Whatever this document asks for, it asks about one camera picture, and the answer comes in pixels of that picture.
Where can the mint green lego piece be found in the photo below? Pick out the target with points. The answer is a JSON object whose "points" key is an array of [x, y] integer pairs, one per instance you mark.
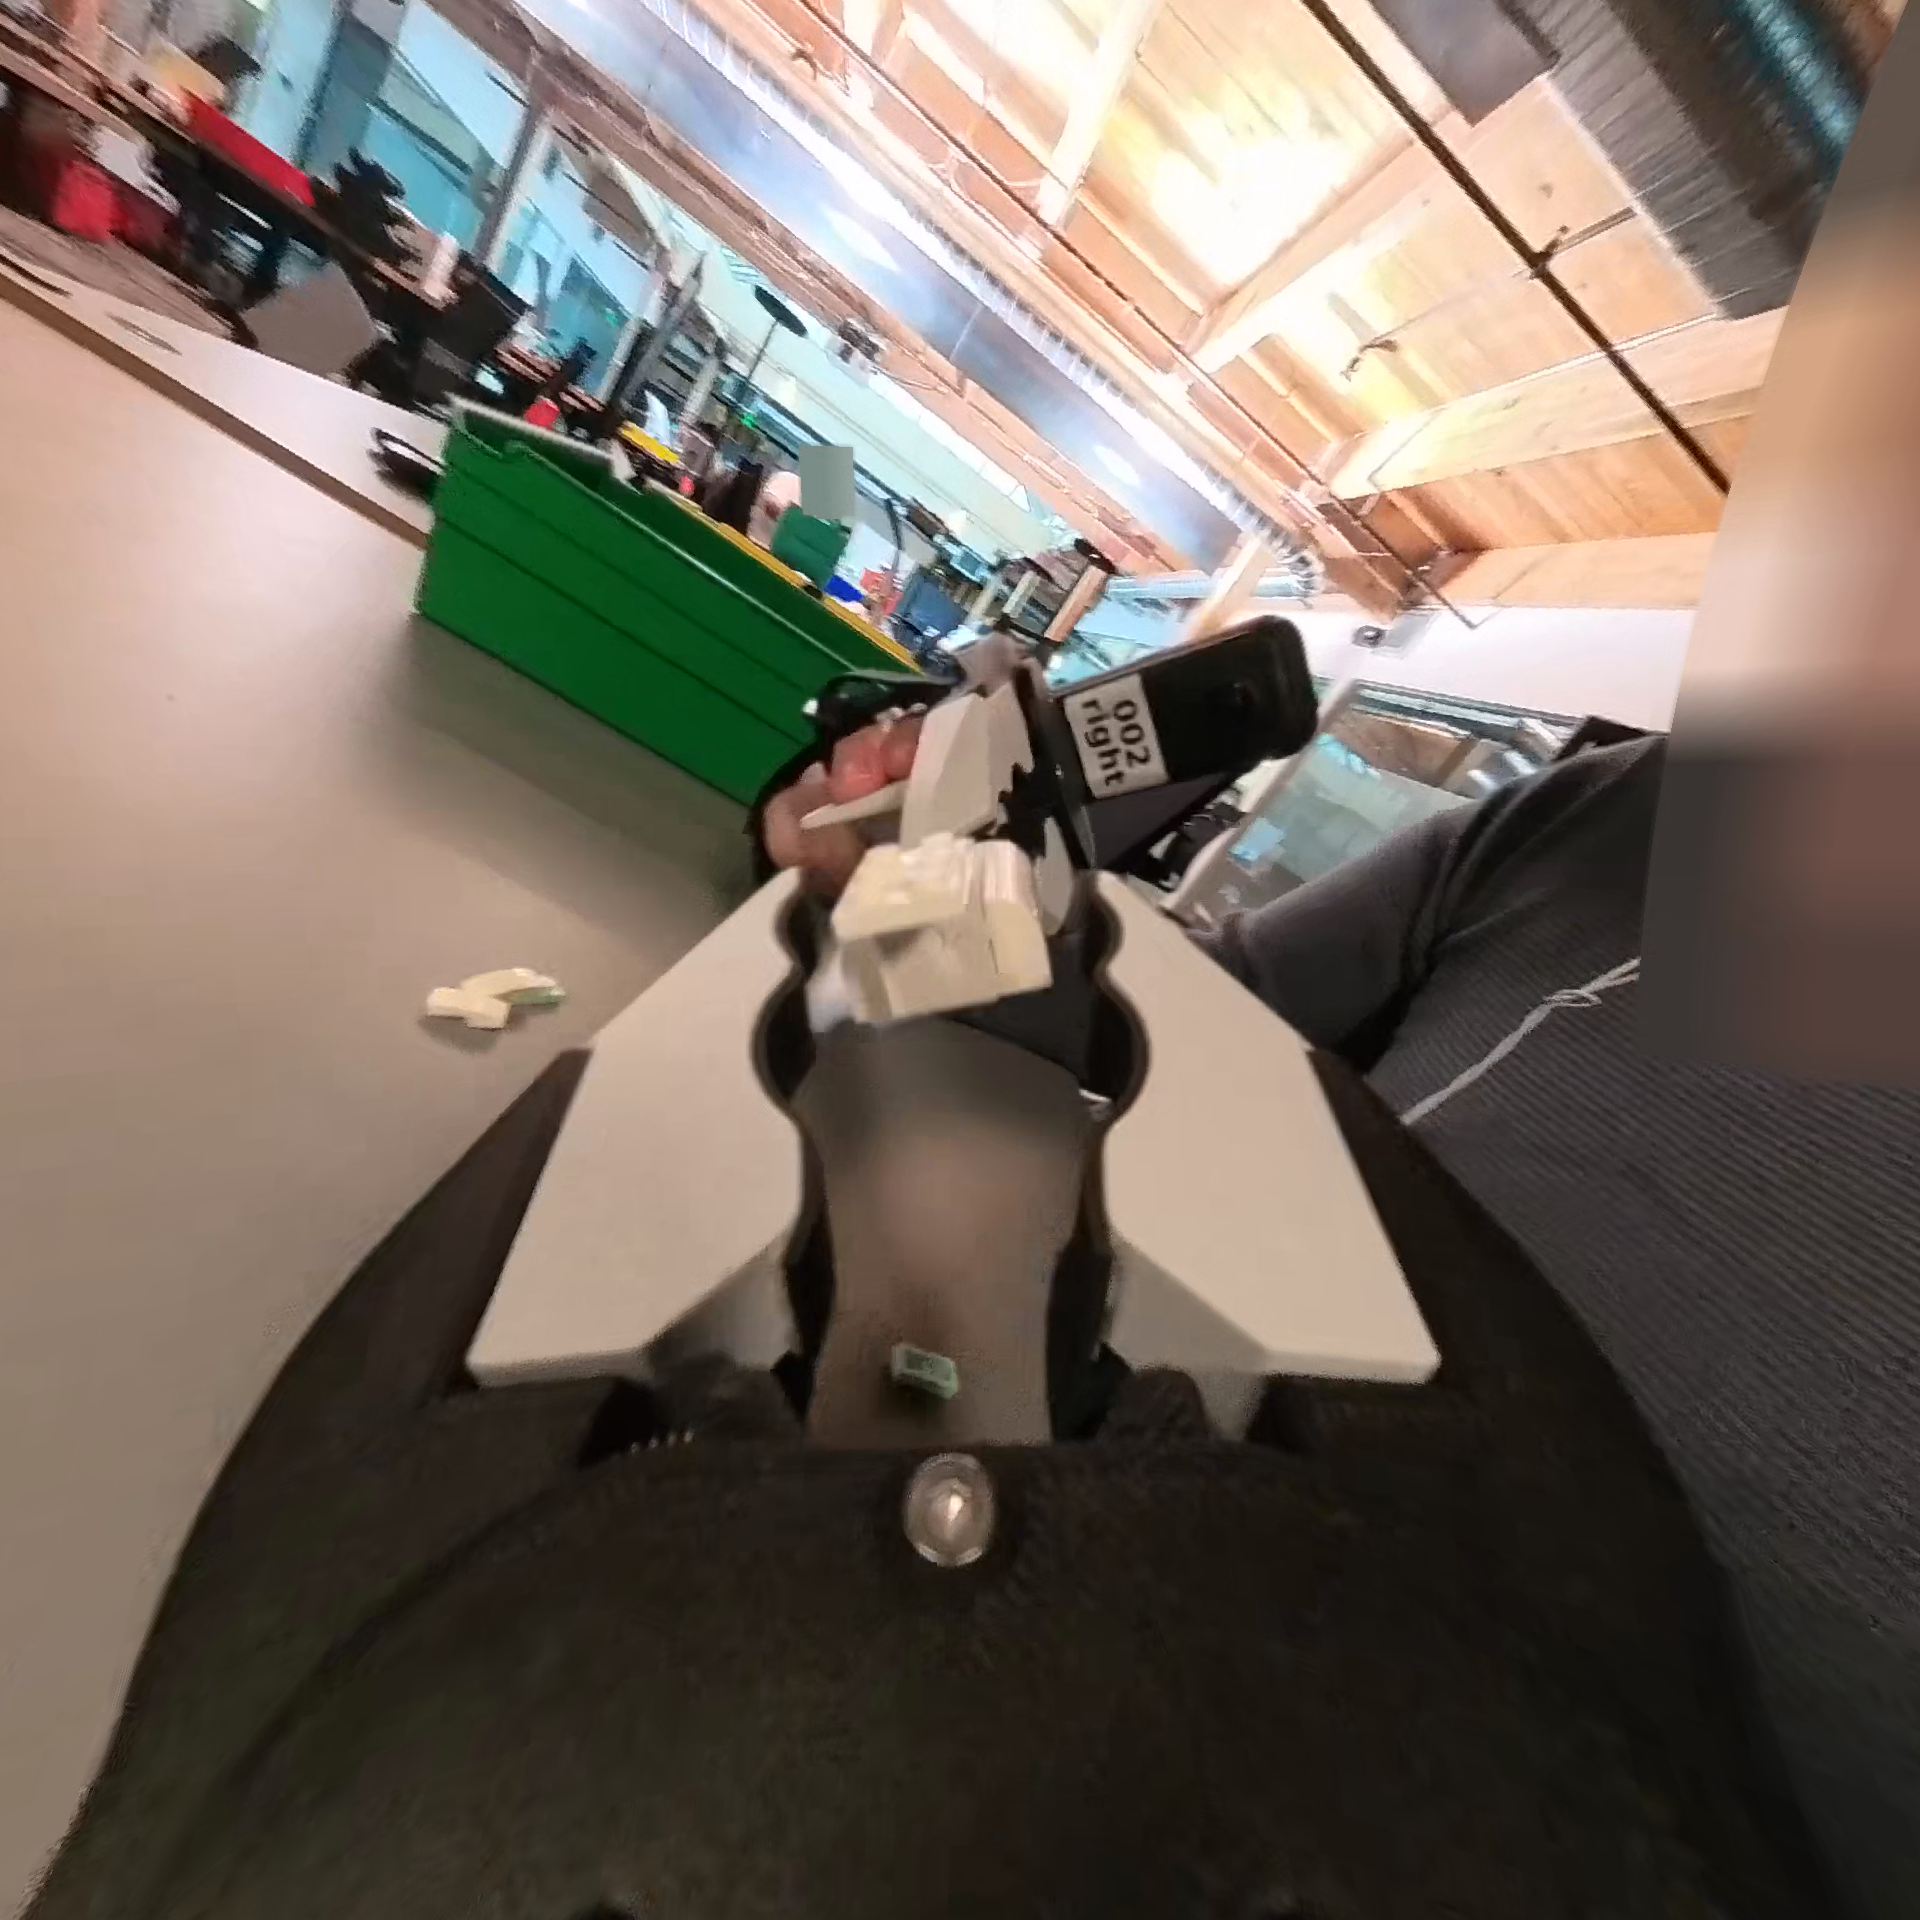
{"points": [[922, 1368]]}

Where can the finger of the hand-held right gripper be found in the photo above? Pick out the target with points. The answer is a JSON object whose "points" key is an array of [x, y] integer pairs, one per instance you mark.
{"points": [[1058, 896], [960, 765]]}

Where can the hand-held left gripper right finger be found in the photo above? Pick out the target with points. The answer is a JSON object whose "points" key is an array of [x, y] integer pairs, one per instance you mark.
{"points": [[1261, 1200]]}

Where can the small cream lego assembly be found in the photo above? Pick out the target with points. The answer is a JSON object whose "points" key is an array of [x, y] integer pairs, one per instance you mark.
{"points": [[488, 998]]}

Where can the person's right hand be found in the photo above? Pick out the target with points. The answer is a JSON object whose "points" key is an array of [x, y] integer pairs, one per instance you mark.
{"points": [[802, 840]]}

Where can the white lego build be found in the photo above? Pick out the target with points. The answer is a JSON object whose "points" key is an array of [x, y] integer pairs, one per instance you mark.
{"points": [[944, 945]]}

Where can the green plastic bin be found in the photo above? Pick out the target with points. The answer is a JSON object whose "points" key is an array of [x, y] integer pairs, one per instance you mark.
{"points": [[600, 600]]}

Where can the small black device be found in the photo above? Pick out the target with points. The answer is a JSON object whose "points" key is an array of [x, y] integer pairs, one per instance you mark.
{"points": [[405, 456]]}

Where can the person's right forearm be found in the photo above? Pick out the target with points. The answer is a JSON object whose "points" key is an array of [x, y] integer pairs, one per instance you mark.
{"points": [[1425, 886]]}

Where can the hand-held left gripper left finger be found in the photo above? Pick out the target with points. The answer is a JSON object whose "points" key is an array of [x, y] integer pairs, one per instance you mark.
{"points": [[646, 1184]]}

